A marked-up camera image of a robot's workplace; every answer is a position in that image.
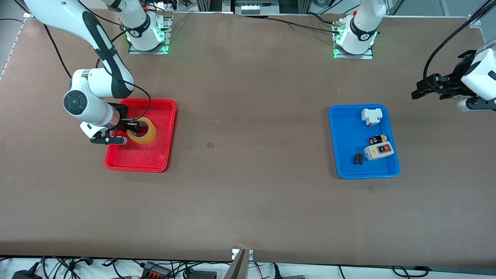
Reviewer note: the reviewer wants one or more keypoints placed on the black cylindrical capacitor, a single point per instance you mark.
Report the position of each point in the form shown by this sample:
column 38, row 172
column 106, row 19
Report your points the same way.
column 376, row 140

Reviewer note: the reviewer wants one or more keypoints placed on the orange black power adapter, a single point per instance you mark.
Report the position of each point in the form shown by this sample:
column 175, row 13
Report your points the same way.
column 155, row 271

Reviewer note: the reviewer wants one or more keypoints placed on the grey power strip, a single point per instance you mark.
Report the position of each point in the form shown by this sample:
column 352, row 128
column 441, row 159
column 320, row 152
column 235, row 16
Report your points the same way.
column 254, row 7

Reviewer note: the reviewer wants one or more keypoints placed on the grey push-button switch box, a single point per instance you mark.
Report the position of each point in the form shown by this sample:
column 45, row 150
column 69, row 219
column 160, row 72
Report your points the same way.
column 379, row 152

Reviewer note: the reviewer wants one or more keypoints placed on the small dark rectangular block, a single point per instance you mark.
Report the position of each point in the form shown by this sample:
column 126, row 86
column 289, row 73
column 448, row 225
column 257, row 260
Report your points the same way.
column 359, row 159

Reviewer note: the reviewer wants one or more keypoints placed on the red plastic tray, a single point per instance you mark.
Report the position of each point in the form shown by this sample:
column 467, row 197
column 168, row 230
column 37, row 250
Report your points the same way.
column 151, row 159

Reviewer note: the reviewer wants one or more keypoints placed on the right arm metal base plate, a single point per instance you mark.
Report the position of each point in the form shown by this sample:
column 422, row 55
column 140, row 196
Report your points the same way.
column 168, row 35

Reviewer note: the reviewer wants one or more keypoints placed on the blue plastic tray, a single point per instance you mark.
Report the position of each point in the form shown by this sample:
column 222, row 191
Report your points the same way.
column 350, row 162

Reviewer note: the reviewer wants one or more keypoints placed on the aluminium frame profile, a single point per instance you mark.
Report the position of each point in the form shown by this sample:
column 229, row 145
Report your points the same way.
column 480, row 15
column 30, row 15

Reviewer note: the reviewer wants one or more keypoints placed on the yellow clear tape roll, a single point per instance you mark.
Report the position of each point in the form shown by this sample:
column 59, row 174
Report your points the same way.
column 149, row 136

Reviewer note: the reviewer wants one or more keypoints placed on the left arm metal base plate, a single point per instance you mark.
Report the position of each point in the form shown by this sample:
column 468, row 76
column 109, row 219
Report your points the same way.
column 368, row 56

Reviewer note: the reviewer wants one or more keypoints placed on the black power plug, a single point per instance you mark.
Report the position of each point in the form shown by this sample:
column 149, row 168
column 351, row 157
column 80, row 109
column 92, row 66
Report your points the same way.
column 27, row 274

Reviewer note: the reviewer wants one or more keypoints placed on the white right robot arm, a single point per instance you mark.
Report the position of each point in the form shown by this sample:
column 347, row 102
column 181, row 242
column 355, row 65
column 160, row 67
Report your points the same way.
column 89, row 89

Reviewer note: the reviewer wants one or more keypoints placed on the white electrical connector block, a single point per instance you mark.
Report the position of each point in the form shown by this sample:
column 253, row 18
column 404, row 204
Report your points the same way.
column 372, row 115

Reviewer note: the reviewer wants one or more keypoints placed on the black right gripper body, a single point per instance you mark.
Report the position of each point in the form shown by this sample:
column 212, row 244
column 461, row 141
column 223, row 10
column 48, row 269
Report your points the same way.
column 122, row 115

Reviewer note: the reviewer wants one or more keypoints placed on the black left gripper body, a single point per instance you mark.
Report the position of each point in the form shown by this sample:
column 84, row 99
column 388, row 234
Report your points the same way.
column 456, row 78

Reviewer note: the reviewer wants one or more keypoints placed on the metal bracket at table edge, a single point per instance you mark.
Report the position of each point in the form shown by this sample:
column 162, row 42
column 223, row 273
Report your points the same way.
column 238, row 265

